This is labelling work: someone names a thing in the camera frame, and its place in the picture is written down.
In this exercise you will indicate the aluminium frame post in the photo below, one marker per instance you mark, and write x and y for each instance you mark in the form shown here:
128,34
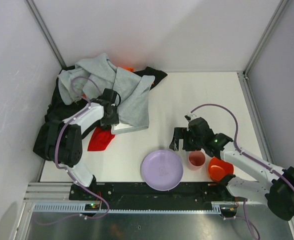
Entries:
32,7
274,21

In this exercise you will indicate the lilac plastic plate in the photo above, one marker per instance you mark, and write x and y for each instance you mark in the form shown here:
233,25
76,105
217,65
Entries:
162,170

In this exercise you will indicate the grey slotted cable duct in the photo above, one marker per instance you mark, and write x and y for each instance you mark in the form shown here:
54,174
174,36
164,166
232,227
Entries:
88,208

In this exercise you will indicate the right aluminium frame post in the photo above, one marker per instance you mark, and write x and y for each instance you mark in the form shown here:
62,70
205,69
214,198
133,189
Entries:
274,21

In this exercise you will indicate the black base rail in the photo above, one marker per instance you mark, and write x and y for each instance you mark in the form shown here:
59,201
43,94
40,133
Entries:
138,194

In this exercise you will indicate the left aluminium frame post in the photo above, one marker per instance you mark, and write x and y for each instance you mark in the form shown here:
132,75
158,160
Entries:
32,7

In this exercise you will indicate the black cloth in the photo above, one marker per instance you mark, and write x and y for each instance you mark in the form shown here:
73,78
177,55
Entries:
58,111

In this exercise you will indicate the pink plastic cup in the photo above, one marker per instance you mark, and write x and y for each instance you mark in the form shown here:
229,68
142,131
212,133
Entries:
196,160

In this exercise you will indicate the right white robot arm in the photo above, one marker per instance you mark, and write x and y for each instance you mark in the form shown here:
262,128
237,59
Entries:
272,186

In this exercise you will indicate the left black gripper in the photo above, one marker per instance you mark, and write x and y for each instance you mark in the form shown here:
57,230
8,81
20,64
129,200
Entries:
113,119

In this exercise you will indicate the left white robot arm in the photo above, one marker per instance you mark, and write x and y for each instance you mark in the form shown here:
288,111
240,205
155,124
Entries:
63,143

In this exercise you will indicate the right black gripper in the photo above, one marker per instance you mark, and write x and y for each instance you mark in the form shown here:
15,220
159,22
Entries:
182,137

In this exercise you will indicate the orange fleece cloth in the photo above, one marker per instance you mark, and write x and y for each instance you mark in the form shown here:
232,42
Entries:
128,68

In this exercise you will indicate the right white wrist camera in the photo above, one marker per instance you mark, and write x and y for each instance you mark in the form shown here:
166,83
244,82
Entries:
190,116

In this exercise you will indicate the orange plastic bowl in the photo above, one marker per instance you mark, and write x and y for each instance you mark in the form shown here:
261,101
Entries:
218,169

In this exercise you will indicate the grey zip hoodie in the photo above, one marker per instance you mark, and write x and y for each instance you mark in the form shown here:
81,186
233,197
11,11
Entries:
92,76

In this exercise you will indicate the red cloth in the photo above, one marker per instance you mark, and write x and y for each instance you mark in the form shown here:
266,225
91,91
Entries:
100,140

